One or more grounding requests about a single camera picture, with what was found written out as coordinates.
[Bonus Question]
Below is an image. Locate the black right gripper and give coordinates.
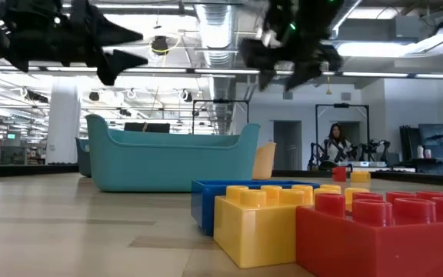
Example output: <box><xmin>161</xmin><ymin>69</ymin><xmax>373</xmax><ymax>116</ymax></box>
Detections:
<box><xmin>239</xmin><ymin>0</ymin><xmax>345</xmax><ymax>92</ymax></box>

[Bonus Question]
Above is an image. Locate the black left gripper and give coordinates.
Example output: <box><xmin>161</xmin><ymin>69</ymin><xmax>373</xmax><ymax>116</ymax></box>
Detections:
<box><xmin>0</xmin><ymin>0</ymin><xmax>148</xmax><ymax>86</ymax></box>

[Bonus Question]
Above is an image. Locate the red toy building block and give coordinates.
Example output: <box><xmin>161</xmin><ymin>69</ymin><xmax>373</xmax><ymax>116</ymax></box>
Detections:
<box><xmin>295</xmin><ymin>191</ymin><xmax>443</xmax><ymax>277</ymax></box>
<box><xmin>331</xmin><ymin>166</ymin><xmax>348</xmax><ymax>183</ymax></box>

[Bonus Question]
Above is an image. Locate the yellow toy building block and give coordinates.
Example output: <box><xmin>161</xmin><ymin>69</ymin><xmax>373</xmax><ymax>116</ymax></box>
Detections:
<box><xmin>350</xmin><ymin>170</ymin><xmax>372</xmax><ymax>184</ymax></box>
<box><xmin>213</xmin><ymin>184</ymin><xmax>371</xmax><ymax>269</ymax></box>

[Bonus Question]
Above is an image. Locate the overhead LED light bar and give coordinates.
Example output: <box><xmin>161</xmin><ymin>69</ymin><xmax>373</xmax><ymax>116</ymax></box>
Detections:
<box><xmin>0</xmin><ymin>64</ymin><xmax>443</xmax><ymax>80</ymax></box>

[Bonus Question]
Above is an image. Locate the grey door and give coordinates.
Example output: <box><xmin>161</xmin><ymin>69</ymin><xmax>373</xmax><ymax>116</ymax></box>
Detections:
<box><xmin>273</xmin><ymin>120</ymin><xmax>303</xmax><ymax>172</ymax></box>

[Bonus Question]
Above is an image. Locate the white building column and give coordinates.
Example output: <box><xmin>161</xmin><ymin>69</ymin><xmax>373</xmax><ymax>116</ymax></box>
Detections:
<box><xmin>45</xmin><ymin>78</ymin><xmax>83</xmax><ymax>165</ymax></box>

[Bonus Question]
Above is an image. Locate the person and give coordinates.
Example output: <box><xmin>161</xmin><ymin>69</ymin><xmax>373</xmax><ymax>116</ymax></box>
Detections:
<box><xmin>318</xmin><ymin>122</ymin><xmax>357</xmax><ymax>171</ymax></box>

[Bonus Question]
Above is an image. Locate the slate blue plastic bin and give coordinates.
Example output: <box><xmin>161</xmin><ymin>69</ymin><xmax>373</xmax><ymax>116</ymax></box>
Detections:
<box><xmin>75</xmin><ymin>137</ymin><xmax>93</xmax><ymax>179</ymax></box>

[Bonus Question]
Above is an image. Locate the teal plastic bin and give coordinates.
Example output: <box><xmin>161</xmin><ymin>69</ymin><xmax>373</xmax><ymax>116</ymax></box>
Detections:
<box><xmin>85</xmin><ymin>113</ymin><xmax>261</xmax><ymax>193</ymax></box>

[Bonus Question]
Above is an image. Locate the blue toy building block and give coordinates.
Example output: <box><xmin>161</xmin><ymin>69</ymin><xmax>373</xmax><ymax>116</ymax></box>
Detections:
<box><xmin>190</xmin><ymin>179</ymin><xmax>321</xmax><ymax>237</ymax></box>

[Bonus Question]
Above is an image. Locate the black overhead camera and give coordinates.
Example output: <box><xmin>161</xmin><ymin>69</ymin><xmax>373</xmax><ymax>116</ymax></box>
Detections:
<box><xmin>151</xmin><ymin>35</ymin><xmax>171</xmax><ymax>55</ymax></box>

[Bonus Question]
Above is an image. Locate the black background rig frame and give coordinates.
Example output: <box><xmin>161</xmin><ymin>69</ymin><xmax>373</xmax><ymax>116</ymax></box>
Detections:
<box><xmin>315</xmin><ymin>102</ymin><xmax>371</xmax><ymax>162</ymax></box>

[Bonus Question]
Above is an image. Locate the silver ventilation duct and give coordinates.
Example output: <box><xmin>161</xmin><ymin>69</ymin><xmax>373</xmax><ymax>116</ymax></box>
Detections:
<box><xmin>331</xmin><ymin>0</ymin><xmax>363</xmax><ymax>35</ymax></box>

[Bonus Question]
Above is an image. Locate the black aluminium table frame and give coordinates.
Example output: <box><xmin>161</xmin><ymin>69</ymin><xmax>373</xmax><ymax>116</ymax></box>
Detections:
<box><xmin>0</xmin><ymin>163</ymin><xmax>443</xmax><ymax>189</ymax></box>

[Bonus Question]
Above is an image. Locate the dark wall monitor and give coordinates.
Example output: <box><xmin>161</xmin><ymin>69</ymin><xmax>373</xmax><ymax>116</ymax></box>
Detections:
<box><xmin>417</xmin><ymin>122</ymin><xmax>443</xmax><ymax>147</ymax></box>

